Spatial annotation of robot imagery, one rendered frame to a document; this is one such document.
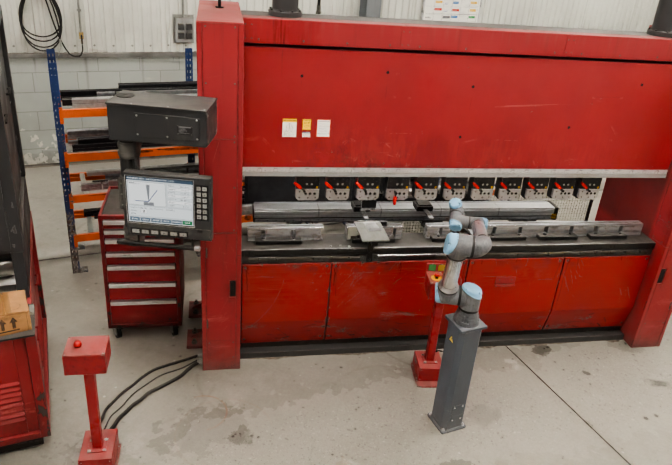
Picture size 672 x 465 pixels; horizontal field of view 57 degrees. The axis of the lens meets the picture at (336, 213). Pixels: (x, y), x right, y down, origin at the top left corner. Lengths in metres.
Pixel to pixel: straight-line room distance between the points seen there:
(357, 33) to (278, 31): 0.46
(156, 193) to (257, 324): 1.43
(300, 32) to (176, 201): 1.20
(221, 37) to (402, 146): 1.34
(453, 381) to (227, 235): 1.62
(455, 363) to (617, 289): 1.77
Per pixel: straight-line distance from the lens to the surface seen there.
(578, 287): 4.98
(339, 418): 4.13
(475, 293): 3.62
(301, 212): 4.38
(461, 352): 3.78
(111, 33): 7.61
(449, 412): 4.07
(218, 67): 3.53
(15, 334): 3.28
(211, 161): 3.68
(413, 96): 3.96
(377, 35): 3.79
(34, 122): 7.81
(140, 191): 3.35
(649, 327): 5.42
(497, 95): 4.15
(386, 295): 4.40
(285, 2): 3.76
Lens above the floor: 2.83
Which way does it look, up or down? 25 degrees down
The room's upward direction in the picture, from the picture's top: 5 degrees clockwise
